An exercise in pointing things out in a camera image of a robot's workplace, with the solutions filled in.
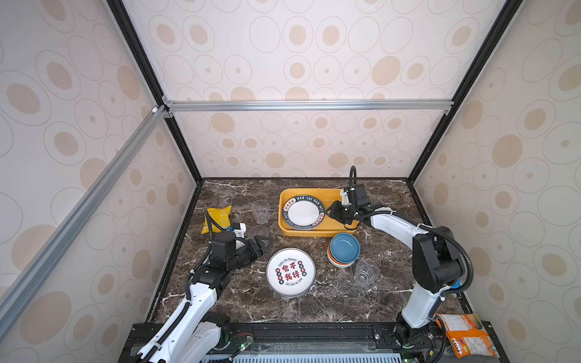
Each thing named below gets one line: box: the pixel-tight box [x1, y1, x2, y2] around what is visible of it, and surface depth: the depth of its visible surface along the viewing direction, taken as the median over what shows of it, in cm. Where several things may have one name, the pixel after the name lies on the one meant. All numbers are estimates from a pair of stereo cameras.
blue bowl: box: [329, 232, 361, 264], surface depth 87 cm
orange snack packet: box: [434, 313, 501, 359], surface depth 73 cm
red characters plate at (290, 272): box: [265, 247, 317, 298], surface depth 89 cm
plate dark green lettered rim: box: [282, 194, 326, 231], surface depth 106 cm
